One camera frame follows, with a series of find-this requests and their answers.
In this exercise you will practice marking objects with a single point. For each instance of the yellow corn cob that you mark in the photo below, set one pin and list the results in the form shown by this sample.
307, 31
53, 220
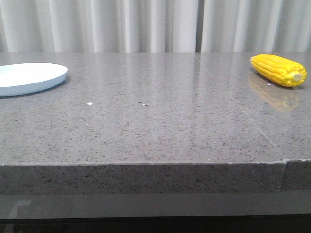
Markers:
280, 70

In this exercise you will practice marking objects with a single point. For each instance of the light blue round plate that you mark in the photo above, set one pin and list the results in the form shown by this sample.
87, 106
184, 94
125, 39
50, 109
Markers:
27, 78

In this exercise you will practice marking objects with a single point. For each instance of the white pleated curtain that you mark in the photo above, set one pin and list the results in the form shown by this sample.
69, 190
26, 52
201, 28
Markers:
155, 26

